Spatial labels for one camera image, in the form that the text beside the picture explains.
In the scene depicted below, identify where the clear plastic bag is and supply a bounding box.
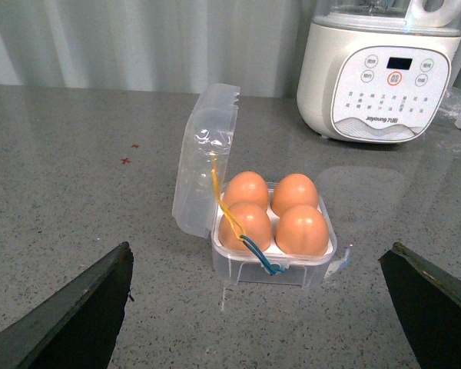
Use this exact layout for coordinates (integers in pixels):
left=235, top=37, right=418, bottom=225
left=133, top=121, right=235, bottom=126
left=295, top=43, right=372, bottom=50
left=439, top=87, right=461, bottom=129

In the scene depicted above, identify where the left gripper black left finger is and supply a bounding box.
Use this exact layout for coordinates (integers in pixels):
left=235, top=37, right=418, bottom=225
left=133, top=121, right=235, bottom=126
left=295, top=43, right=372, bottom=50
left=0, top=241, right=134, bottom=368

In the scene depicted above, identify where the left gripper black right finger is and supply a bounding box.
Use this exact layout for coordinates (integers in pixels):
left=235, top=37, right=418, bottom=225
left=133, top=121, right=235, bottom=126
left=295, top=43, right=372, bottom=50
left=379, top=242, right=461, bottom=368

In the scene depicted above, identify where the blue rubber band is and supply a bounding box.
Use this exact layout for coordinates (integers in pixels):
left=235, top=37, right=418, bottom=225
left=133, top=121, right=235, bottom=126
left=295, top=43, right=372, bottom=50
left=240, top=234, right=284, bottom=276

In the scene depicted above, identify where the grey curtain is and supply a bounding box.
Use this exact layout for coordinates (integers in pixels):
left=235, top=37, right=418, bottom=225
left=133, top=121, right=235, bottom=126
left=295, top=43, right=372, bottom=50
left=0, top=1, right=314, bottom=97

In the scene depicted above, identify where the brown egg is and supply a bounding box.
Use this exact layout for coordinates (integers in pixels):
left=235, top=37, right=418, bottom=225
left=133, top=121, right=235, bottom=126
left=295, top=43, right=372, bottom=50
left=218, top=201, right=272, bottom=252
left=270, top=173, right=319, bottom=217
left=223, top=171, right=269, bottom=210
left=275, top=205, right=330, bottom=256

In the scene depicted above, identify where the white soy milk maker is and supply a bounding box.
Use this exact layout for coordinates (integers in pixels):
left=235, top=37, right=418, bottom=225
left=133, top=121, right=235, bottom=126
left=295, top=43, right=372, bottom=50
left=297, top=0, right=461, bottom=144

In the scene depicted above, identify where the brown egg in box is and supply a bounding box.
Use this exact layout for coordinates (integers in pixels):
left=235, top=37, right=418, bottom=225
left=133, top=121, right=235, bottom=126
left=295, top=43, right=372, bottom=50
left=223, top=171, right=269, bottom=210
left=270, top=173, right=319, bottom=217
left=218, top=201, right=272, bottom=252

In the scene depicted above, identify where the clear plastic egg box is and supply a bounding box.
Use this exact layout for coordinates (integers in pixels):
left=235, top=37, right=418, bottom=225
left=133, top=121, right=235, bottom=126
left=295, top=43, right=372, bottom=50
left=172, top=84, right=337, bottom=288

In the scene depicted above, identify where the brown top egg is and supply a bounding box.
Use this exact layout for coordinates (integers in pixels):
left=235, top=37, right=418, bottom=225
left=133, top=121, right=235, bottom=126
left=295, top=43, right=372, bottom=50
left=275, top=205, right=330, bottom=256

